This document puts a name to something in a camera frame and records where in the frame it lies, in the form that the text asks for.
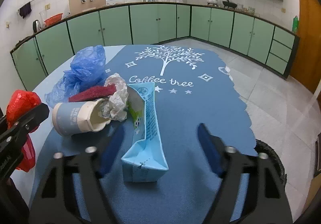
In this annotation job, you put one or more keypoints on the electric kettle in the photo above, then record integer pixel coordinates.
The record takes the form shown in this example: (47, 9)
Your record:
(36, 26)

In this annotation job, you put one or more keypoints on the blue coffee tree tablecloth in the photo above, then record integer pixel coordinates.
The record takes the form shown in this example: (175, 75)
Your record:
(185, 97)

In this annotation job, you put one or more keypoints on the dark red scouring pad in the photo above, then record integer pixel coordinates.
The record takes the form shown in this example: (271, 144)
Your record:
(94, 93)

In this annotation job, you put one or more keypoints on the paper coffee cup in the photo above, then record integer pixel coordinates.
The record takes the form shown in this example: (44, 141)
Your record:
(71, 118)

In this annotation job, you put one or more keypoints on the white pot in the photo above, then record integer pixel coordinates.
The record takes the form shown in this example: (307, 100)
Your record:
(212, 3)

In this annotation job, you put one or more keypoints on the dark towel on rail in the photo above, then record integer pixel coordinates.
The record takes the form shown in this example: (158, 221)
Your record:
(25, 10)

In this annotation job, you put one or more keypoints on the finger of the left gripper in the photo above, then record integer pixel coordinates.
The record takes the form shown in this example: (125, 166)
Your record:
(13, 140)

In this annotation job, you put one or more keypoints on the green lower kitchen cabinets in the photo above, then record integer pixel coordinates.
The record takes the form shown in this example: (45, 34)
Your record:
(254, 38)

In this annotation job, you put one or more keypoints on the crumpled white tissue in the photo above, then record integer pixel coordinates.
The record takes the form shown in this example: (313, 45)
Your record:
(114, 107)

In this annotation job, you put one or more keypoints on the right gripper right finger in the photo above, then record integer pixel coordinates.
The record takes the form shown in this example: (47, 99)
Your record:
(265, 200)

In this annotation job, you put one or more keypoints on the blue plastic bag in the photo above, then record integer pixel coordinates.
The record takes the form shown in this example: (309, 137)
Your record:
(87, 69)

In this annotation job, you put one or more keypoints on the black trash bin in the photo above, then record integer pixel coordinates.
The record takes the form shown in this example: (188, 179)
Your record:
(262, 147)

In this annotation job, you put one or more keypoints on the light blue milk carton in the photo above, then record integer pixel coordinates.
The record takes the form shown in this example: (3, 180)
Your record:
(145, 160)

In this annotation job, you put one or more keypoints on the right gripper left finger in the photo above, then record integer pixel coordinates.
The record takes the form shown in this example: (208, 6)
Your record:
(55, 199)

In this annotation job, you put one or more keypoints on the wooden door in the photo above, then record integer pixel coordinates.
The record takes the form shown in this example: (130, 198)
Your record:
(306, 65)

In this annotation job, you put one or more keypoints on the red basin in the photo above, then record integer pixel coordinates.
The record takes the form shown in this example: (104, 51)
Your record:
(54, 19)

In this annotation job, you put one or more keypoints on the green bottle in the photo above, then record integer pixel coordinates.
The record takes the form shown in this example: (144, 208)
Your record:
(295, 24)

